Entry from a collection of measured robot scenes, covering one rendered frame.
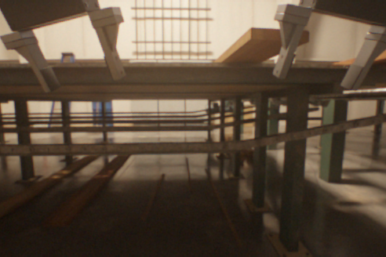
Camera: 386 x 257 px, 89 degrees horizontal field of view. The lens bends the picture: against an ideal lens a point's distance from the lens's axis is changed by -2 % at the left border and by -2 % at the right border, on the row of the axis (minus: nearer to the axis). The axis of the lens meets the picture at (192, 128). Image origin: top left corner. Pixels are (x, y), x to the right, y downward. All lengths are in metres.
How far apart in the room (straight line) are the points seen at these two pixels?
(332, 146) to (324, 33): 6.83
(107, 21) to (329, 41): 8.50
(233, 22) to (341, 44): 3.83
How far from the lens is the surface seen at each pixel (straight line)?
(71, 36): 7.96
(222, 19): 7.47
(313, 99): 1.67
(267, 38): 0.55
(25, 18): 0.41
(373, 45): 0.44
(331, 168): 2.16
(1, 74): 0.94
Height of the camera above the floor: 0.70
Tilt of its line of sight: 7 degrees down
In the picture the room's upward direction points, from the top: straight up
